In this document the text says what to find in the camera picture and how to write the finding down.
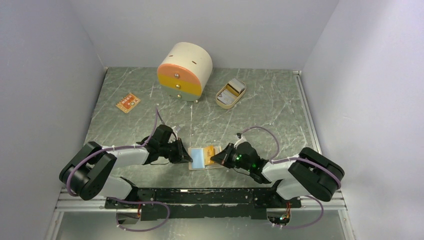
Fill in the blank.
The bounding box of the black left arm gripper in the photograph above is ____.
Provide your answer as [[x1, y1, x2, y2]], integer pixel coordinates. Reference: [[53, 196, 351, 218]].
[[159, 137, 193, 164]]

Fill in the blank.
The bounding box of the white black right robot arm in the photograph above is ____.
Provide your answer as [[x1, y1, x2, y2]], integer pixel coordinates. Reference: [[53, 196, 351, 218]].
[[211, 141, 345, 207]]

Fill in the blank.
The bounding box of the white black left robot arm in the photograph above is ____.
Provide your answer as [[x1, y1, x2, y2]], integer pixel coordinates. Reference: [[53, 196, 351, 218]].
[[59, 124, 192, 208]]

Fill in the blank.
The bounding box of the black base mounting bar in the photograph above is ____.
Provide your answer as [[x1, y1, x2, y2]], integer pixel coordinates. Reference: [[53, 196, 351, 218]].
[[104, 187, 301, 221]]

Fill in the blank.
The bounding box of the beige leather card holder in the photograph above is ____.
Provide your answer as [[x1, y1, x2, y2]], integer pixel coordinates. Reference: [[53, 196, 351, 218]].
[[188, 146, 223, 171]]

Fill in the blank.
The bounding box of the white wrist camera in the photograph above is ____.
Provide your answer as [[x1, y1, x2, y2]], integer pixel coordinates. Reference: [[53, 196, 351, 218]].
[[174, 125, 181, 133], [234, 138, 247, 149]]

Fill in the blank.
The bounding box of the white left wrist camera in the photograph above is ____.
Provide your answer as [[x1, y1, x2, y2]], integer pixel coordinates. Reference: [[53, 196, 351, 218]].
[[174, 125, 181, 133]]

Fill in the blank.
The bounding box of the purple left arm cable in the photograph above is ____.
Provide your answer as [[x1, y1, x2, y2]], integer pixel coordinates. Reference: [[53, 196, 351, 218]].
[[66, 105, 172, 233]]

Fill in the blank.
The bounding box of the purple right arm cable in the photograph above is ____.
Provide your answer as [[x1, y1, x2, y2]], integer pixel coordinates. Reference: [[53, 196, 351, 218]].
[[236, 125, 342, 229]]

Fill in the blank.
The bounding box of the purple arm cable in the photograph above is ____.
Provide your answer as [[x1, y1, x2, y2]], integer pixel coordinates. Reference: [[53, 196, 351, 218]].
[[66, 105, 172, 233], [236, 125, 342, 229]]

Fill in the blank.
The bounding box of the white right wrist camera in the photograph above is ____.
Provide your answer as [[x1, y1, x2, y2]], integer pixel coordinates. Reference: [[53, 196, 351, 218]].
[[234, 138, 247, 149]]

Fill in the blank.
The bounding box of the round pastel drawer cabinet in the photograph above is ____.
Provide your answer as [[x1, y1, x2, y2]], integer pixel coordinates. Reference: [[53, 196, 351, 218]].
[[157, 42, 213, 102]]

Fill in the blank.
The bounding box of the orange patterned card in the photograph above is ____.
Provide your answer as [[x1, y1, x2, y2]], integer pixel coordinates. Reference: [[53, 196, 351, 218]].
[[115, 93, 141, 114]]

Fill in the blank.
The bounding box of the beige oval card tray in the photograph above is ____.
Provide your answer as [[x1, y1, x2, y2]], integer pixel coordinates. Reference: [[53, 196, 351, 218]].
[[215, 78, 247, 110]]

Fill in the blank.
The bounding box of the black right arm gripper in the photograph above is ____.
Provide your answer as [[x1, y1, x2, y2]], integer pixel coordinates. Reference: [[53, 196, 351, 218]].
[[210, 142, 252, 172]]

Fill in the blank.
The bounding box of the stack of cards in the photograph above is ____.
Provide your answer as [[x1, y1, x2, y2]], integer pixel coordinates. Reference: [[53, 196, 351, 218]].
[[217, 78, 246, 106]]

